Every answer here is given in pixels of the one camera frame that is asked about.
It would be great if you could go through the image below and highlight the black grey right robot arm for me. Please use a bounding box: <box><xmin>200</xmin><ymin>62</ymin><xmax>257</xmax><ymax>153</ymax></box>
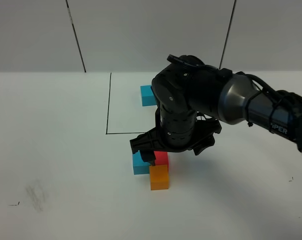
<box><xmin>130</xmin><ymin>55</ymin><xmax>302</xmax><ymax>166</ymax></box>

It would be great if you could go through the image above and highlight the template blue cube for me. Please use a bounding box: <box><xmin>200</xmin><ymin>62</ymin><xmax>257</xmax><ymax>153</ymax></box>
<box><xmin>140</xmin><ymin>85</ymin><xmax>157</xmax><ymax>107</ymax></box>

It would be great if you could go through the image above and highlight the orange cube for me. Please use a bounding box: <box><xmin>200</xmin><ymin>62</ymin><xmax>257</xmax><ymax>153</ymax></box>
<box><xmin>149</xmin><ymin>164</ymin><xmax>169</xmax><ymax>191</ymax></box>

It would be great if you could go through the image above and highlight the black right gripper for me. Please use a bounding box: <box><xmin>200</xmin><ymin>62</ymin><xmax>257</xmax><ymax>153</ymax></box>
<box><xmin>130</xmin><ymin>104</ymin><xmax>221</xmax><ymax>166</ymax></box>

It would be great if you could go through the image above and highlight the red cube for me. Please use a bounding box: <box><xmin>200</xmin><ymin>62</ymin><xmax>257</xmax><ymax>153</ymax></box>
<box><xmin>154</xmin><ymin>151</ymin><xmax>169</xmax><ymax>168</ymax></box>

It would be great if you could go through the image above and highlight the braided black arm cable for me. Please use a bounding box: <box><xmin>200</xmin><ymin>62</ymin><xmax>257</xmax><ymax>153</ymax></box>
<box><xmin>243</xmin><ymin>72</ymin><xmax>302</xmax><ymax>158</ymax></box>

